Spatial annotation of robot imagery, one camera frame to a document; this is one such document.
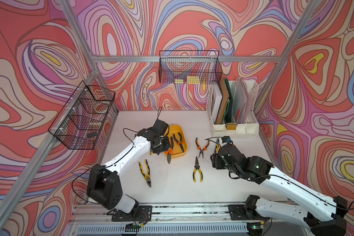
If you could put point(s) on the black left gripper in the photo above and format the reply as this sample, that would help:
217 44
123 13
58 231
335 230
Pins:
167 146

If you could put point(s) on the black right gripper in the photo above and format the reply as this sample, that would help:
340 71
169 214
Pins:
216 161

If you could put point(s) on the orange black pliers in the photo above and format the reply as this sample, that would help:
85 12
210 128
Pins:
170 150

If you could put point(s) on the orange long nose pliers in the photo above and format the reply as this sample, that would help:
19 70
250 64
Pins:
201 148

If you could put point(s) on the yellow long nose pliers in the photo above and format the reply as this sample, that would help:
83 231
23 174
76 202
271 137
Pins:
197 169

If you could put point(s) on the yellow black combination pliers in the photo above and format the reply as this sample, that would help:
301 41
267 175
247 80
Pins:
218 145

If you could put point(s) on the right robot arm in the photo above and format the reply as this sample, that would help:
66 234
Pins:
319 213

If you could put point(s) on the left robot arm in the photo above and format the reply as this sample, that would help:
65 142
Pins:
104 183

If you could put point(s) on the yellow plastic storage box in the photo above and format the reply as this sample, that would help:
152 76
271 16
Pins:
178 145

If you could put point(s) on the pink folder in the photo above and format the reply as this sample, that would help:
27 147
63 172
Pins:
247 105

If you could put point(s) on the white desk organizer file rack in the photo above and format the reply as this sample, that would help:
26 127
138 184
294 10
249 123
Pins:
251 127

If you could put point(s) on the yellow sticky notes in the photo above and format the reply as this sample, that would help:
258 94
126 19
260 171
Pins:
191 80

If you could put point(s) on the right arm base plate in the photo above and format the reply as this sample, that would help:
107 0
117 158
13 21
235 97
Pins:
245 212

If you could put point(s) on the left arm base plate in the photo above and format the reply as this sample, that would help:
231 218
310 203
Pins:
140 214

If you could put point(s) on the black wire basket left wall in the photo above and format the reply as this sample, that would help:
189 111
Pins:
80 122

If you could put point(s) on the black wire basket wall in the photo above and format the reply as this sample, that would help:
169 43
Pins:
177 64
80 122

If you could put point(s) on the black wire basket back wall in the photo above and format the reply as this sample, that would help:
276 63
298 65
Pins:
177 64

